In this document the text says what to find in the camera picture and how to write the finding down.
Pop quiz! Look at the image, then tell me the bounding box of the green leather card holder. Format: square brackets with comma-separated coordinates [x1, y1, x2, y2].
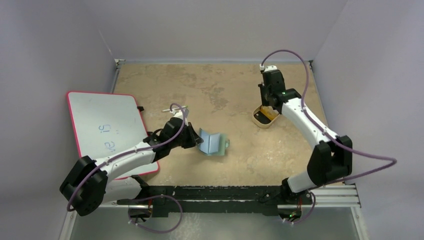
[197, 128, 230, 156]

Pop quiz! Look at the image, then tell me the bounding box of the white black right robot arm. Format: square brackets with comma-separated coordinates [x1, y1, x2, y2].
[258, 65, 353, 204]

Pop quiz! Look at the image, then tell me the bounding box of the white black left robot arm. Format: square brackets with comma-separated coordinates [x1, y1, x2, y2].
[59, 117, 204, 216]

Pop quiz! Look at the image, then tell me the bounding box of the beige oval card tray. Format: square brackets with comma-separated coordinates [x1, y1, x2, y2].
[252, 105, 280, 129]

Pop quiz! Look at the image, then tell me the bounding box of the white marker pen green cap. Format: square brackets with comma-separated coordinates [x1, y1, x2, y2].
[161, 105, 188, 113]

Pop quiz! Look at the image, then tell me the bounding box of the pink framed whiteboard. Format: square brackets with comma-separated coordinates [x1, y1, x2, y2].
[67, 91, 147, 160]

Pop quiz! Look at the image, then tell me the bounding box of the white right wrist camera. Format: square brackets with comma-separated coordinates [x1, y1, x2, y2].
[259, 65, 278, 73]

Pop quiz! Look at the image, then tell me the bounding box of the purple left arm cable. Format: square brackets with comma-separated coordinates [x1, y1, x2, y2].
[66, 103, 187, 213]

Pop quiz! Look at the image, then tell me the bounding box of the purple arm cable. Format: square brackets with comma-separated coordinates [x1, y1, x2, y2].
[66, 103, 187, 213]
[260, 49, 398, 191]

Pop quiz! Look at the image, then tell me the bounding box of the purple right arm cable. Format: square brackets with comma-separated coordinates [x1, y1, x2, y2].
[260, 49, 398, 191]

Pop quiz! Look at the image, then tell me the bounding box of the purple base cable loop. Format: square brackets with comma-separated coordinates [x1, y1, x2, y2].
[127, 194, 184, 235]

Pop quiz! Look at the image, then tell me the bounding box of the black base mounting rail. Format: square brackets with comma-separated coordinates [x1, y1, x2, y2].
[116, 177, 313, 219]

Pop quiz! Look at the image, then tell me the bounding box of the aluminium extrusion frame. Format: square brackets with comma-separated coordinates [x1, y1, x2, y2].
[60, 184, 366, 240]

